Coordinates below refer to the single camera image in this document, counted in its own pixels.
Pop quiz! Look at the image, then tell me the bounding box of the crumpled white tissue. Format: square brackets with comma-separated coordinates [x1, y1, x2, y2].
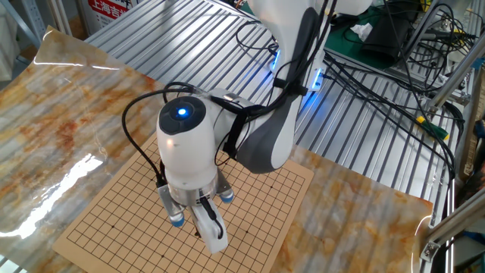
[350, 22, 374, 42]

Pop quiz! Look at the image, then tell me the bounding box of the green table mat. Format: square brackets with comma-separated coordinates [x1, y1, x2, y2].
[242, 0, 402, 70]

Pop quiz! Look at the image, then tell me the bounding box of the box with red sign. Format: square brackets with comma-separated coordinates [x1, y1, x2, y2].
[81, 0, 142, 35]

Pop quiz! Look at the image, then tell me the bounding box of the silver blue wrist camera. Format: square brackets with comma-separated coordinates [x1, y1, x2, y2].
[157, 170, 235, 228]

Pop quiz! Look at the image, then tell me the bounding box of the black cable bundle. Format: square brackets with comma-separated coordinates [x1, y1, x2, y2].
[321, 0, 467, 179]

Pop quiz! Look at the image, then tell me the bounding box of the green yellow handled tool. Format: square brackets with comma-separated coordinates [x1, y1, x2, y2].
[415, 115, 450, 140]

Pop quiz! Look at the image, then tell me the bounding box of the black bag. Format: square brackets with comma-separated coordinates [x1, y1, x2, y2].
[359, 3, 414, 65]

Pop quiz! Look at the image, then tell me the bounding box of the marble patterned glossy sheet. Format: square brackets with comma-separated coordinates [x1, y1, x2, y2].
[0, 25, 433, 273]

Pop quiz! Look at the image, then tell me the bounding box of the tan Go board mat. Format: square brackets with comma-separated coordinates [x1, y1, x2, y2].
[52, 128, 315, 273]

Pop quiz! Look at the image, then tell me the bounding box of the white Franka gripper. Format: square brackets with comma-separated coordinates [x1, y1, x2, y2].
[188, 199, 229, 254]

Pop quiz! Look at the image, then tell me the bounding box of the aluminium frame post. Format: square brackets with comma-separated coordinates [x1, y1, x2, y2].
[427, 41, 485, 111]
[419, 193, 485, 262]

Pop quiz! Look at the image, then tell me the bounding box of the black camera cable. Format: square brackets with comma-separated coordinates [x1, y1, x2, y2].
[120, 82, 205, 187]

